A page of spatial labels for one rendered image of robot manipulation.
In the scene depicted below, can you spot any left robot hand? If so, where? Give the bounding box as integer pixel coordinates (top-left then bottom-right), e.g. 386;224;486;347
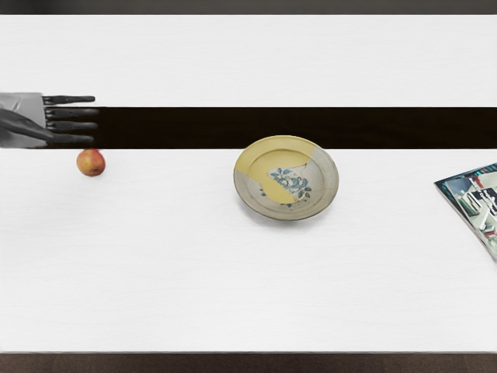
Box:
0;92;101;149

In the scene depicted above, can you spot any grey yellow patterned plate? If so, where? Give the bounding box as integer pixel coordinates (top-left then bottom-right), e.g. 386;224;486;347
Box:
233;134;340;223

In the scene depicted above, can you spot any red yellow apple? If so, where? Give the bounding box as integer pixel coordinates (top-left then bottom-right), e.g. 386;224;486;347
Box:
75;148;106;177

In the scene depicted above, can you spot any magazine with printed cover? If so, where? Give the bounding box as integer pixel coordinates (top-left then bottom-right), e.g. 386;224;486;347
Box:
433;162;497;262

